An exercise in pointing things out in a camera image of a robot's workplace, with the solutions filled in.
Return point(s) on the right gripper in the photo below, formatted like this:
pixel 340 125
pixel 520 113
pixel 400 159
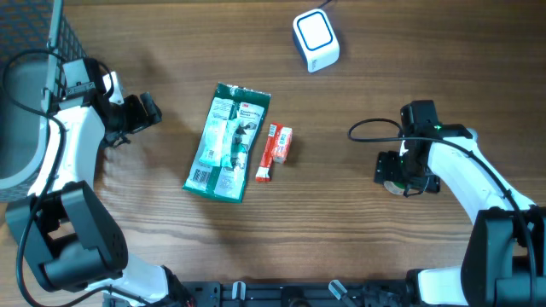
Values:
pixel 386 169

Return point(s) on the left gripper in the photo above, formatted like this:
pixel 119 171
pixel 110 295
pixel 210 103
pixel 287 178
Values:
pixel 139 119

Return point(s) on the green lid jar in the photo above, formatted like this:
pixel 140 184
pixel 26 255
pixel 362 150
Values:
pixel 394 187

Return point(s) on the green foil packet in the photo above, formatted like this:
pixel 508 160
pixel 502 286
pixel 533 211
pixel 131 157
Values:
pixel 234 119

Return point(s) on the red white snack packet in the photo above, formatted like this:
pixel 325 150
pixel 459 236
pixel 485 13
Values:
pixel 263 172

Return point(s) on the red tissue pack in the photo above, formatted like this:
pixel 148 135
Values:
pixel 282 145

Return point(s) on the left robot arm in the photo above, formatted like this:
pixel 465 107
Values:
pixel 65 235

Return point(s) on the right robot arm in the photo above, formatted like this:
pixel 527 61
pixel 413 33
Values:
pixel 504 263

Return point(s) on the white barcode scanner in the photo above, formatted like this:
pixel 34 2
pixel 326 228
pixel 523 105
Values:
pixel 315 39

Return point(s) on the grey plastic mesh basket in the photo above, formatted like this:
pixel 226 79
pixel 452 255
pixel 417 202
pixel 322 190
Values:
pixel 33 80

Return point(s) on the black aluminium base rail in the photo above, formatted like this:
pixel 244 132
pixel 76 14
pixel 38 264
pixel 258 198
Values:
pixel 334 293

